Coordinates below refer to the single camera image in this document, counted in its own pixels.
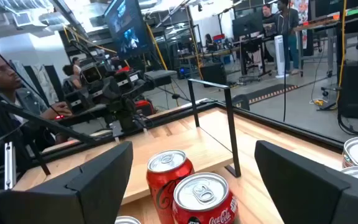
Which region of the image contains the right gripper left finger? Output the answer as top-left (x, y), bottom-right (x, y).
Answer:
top-left (0, 141), bottom-right (134, 224)

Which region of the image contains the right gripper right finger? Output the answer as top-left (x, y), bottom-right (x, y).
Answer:
top-left (254, 139), bottom-right (358, 224)

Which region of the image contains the silver Diet Coke can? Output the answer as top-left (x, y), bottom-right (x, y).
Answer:
top-left (114, 215), bottom-right (142, 224)

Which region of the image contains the red Coca-Cola can black script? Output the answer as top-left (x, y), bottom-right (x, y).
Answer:
top-left (146, 149), bottom-right (195, 224)

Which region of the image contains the red Coca-Cola Star Wars can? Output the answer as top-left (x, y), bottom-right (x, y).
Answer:
top-left (172, 172), bottom-right (239, 224)

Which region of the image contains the red black device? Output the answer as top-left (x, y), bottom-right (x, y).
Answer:
top-left (134, 98), bottom-right (155, 116)

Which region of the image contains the person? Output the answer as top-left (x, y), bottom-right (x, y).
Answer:
top-left (71, 57), bottom-right (83, 74)
top-left (204, 33), bottom-right (217, 52)
top-left (0, 51), bottom-right (74, 187)
top-left (275, 0), bottom-right (301, 74)
top-left (61, 63), bottom-right (83, 91)
top-left (261, 3), bottom-right (276, 24)

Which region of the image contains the white tower fan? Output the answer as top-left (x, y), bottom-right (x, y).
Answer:
top-left (273, 34), bottom-right (288, 78)

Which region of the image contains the grey flat box on stand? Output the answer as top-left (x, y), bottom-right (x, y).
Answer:
top-left (144, 69), bottom-right (178, 87)

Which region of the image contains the black speaker box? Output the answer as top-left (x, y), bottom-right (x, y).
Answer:
top-left (200, 63), bottom-right (228, 88)

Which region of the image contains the wooden workbench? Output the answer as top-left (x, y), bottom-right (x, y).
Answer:
top-left (293, 7), bottom-right (358, 78)

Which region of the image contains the large black display screen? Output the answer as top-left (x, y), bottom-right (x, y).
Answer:
top-left (103, 0), bottom-right (155, 60)

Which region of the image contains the black computer monitor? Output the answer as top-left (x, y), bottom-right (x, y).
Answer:
top-left (232, 12), bottom-right (264, 40)

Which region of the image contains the black aluminium table frame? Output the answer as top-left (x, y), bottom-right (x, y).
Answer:
top-left (0, 30), bottom-right (346, 190)

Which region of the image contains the coiled black cable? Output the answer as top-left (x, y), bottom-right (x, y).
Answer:
top-left (336, 104), bottom-right (358, 136)

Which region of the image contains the black yellow-striped cable ramp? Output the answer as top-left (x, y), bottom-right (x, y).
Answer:
top-left (247, 83), bottom-right (301, 105)

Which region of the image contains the wooden shelf black metal frame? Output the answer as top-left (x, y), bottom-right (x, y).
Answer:
top-left (119, 78), bottom-right (242, 206)

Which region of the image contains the yellow hanging cable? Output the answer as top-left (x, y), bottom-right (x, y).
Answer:
top-left (144, 22), bottom-right (169, 72)
top-left (334, 0), bottom-right (348, 106)

